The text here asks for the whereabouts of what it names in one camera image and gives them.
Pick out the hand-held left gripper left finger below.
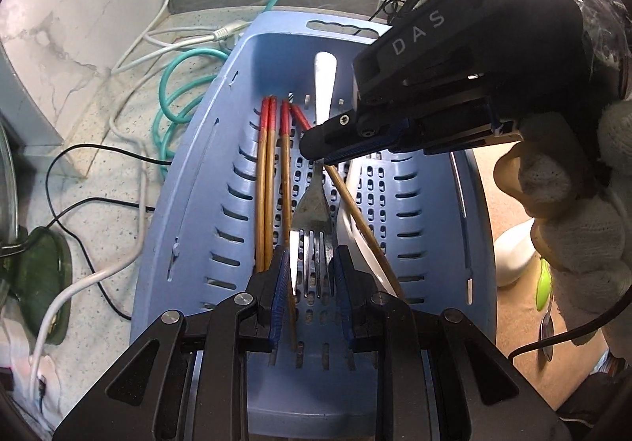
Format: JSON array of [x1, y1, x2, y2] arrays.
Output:
[[52, 246, 292, 441]]

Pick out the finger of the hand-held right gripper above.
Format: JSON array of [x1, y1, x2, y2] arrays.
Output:
[[299, 109, 413, 164]]

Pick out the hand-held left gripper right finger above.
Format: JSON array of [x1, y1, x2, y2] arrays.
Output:
[[328, 246, 576, 441]]

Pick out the metal fork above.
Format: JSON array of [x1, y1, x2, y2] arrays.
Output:
[[289, 157, 339, 301]]

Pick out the blue plastic drainer basket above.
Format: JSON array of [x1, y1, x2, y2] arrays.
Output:
[[129, 10, 497, 432]]

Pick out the person's right hand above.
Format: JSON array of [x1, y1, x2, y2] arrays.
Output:
[[495, 95, 632, 358]]

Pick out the brown table mat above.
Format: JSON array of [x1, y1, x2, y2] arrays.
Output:
[[469, 145, 608, 417]]

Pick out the green plastic spoon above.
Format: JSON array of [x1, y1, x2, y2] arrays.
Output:
[[536, 257, 554, 312]]

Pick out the metal spoon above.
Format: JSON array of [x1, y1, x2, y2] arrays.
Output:
[[539, 313, 561, 370]]

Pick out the dark green object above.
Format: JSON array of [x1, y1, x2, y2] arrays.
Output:
[[10, 226, 75, 348]]

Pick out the white power strip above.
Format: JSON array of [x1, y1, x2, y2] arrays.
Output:
[[0, 317, 55, 422]]

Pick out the glass pot lid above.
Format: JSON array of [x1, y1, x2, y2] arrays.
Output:
[[0, 125, 21, 249]]

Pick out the thick white cable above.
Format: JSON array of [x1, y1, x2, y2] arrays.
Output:
[[27, 268, 112, 402]]

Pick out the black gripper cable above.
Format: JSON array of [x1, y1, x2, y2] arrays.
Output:
[[508, 293, 632, 360]]

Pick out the thin black cable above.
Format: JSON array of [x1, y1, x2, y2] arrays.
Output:
[[45, 145, 173, 320]]

